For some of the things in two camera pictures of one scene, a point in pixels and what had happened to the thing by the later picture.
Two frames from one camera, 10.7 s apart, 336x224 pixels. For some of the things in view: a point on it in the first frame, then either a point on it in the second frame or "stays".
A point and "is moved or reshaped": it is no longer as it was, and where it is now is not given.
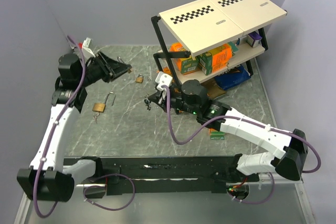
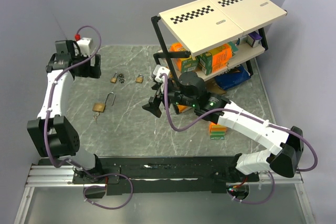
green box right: x=205 y=62 stays
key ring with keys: x=147 y=102 is moved or reshaped
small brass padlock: x=130 y=69 is moved or reshaped
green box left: x=189 y=66 stays
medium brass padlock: x=139 y=79 stays
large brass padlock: x=101 y=106 stays
